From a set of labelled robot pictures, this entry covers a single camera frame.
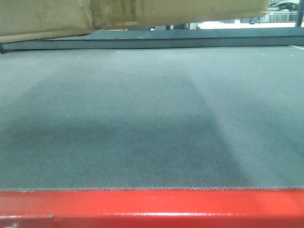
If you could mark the brown cardboard carton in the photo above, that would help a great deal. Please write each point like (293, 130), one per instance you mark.
(24, 20)

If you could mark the dark conveyor far side rail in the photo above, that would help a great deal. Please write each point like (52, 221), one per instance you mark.
(144, 39)

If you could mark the grey conveyor belt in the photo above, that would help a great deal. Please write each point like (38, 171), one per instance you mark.
(190, 118)

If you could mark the red conveyor frame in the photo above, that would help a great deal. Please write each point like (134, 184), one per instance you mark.
(152, 209)

